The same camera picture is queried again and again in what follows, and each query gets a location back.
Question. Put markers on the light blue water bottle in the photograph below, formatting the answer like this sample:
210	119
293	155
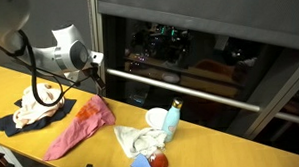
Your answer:
172	119

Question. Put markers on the blue sponge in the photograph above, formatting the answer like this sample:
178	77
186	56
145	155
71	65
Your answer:
140	161

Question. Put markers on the navy blue shirt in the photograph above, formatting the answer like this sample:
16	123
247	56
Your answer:
7	124

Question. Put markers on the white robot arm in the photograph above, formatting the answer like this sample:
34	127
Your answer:
65	60

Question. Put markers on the red ball toy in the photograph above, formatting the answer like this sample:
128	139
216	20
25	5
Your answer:
158	159

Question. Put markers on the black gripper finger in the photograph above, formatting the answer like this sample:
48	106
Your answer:
102	94

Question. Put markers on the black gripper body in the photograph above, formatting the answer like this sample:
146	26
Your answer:
97	79

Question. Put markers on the pink orange shirt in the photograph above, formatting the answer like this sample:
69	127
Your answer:
91	116

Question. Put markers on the metal window rail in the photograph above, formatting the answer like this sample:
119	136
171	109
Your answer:
202	95

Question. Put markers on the cream white shirt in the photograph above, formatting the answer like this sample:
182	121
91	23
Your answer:
31	110

